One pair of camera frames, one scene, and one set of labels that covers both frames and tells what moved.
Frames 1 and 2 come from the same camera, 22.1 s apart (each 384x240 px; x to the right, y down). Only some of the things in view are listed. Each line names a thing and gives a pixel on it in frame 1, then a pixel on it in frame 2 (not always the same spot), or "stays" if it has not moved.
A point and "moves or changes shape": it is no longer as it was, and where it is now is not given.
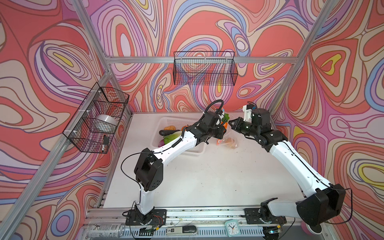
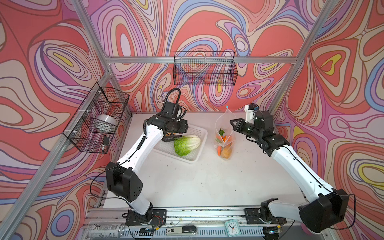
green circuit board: [144, 231] stays
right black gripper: [236, 126] stays
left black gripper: [221, 131] to [184, 126]
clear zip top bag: [230, 139] moves or changes shape
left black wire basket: [95, 124] stays
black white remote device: [183, 230] stays
